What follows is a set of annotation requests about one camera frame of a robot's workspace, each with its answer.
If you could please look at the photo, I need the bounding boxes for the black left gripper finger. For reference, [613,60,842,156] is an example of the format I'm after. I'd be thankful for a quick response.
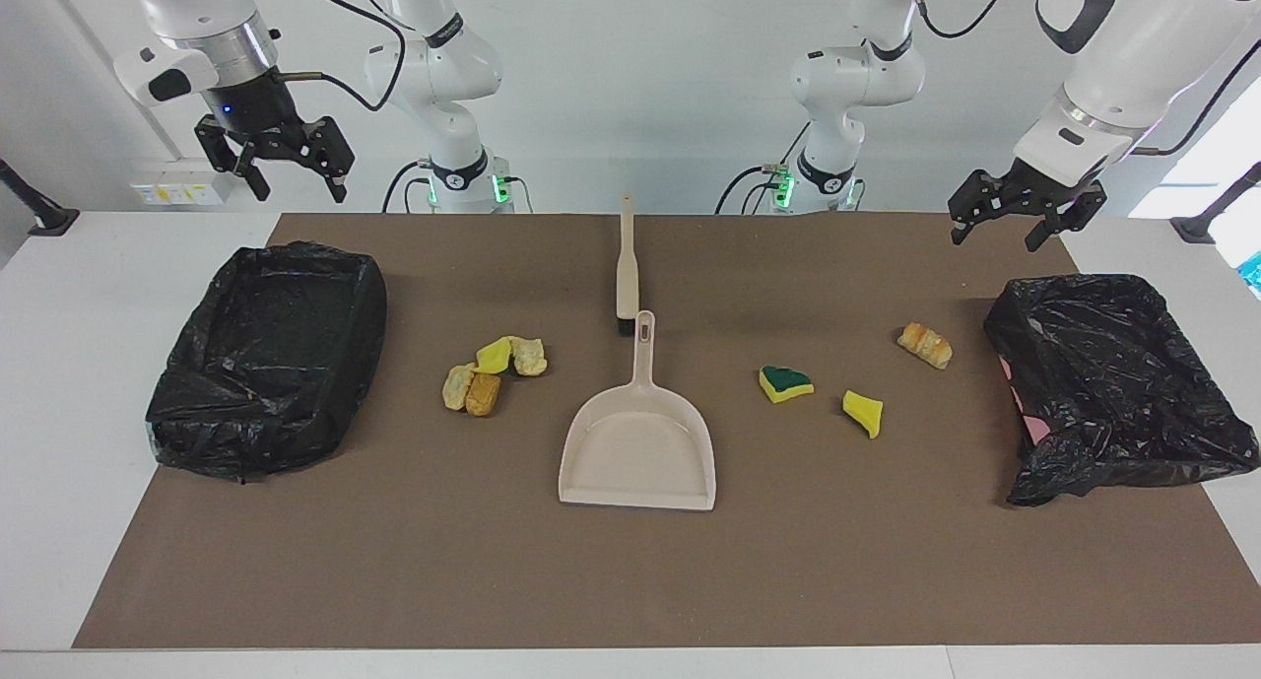
[948,170,998,246]
[1025,191,1107,253]

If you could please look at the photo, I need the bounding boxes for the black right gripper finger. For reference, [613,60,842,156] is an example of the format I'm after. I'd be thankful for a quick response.
[298,117,356,204]
[194,115,272,203]

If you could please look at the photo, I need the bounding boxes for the black left base cable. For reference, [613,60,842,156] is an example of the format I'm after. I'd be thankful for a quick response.
[714,122,814,215]

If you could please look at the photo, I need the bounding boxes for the white wall power strip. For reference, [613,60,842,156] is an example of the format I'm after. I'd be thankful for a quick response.
[130,167,235,207]

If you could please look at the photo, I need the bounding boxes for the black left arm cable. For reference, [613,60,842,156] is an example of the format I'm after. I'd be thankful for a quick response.
[911,0,1261,158]

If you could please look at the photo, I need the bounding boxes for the black right base cable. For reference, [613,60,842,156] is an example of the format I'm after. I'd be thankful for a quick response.
[382,160,434,214]

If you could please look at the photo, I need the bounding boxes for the black bag lined pink bin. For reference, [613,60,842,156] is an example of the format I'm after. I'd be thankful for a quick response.
[983,273,1261,508]

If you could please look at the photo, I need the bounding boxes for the pale bread piece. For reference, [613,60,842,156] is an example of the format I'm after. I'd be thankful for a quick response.
[441,364,478,411]
[507,336,549,377]

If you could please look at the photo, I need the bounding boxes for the black clamp stand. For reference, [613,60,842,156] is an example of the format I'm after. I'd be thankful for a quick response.
[1170,163,1261,244]
[0,159,80,238]

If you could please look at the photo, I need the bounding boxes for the beige plastic dustpan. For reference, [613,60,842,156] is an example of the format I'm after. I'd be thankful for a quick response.
[558,310,717,511]

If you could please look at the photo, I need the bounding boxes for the beige hand brush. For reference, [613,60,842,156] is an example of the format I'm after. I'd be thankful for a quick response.
[615,193,642,337]

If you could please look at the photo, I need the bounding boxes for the green and yellow sponge piece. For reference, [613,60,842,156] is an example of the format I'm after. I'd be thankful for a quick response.
[759,366,816,405]

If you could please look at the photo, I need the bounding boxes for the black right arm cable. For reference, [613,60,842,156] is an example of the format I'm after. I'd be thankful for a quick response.
[276,0,408,113]

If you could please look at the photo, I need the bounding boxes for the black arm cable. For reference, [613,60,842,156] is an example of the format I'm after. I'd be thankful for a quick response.
[276,0,408,113]
[911,0,1261,158]

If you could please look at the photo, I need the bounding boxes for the notched yellow sponge piece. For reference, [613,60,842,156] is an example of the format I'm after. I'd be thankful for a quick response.
[842,390,884,440]

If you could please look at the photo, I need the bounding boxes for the striped orange bread piece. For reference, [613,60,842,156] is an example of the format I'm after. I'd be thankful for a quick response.
[896,322,954,371]

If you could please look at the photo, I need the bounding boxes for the black base cable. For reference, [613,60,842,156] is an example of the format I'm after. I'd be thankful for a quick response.
[714,122,814,215]
[382,160,434,214]

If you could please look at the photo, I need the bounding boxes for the brown table mat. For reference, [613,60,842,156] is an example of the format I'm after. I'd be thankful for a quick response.
[72,213,1261,650]

